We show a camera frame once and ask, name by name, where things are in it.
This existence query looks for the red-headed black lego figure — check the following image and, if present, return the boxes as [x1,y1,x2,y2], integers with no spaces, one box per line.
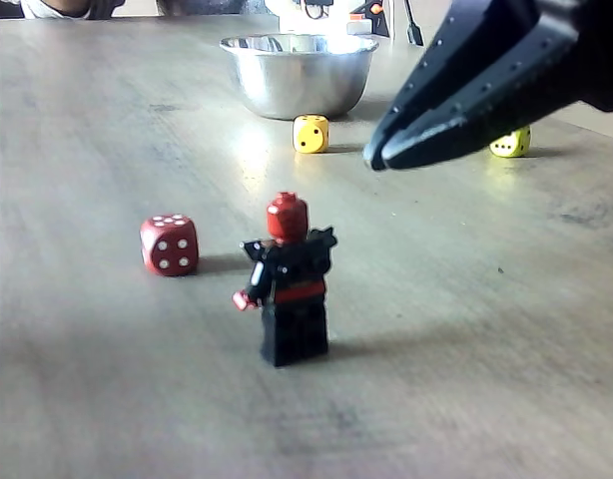
[231,190,338,369]

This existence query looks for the shiny steel bowl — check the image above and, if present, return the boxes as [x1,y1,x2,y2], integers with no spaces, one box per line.
[219,33,381,121]

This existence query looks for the pale yellow die black pips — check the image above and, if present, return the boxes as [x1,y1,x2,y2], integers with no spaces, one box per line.
[489,125,532,159]

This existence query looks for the orange-yellow die black pips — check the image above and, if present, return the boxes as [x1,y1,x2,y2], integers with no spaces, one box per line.
[292,113,330,155]

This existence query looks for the red die white pips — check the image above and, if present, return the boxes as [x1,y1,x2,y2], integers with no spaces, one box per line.
[139,214,201,277]

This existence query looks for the black plug cable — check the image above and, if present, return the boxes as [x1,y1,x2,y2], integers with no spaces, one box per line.
[400,0,426,47]

